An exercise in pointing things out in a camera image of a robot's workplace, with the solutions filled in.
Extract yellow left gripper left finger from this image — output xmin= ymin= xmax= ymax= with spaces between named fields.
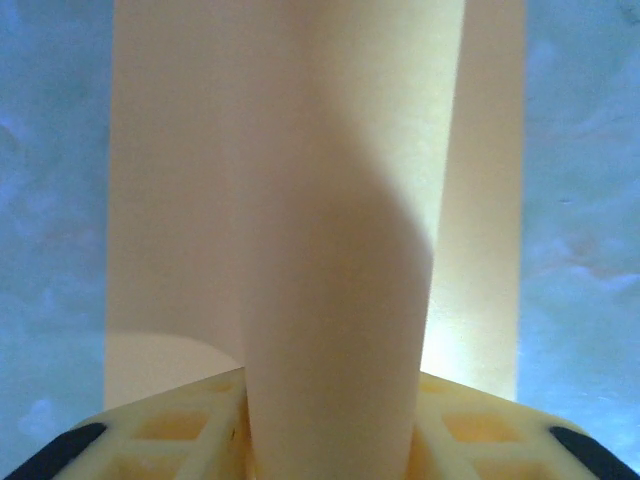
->
xmin=0 ymin=366 xmax=257 ymax=480

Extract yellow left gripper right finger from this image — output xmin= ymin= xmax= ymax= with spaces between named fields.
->
xmin=403 ymin=371 xmax=640 ymax=480

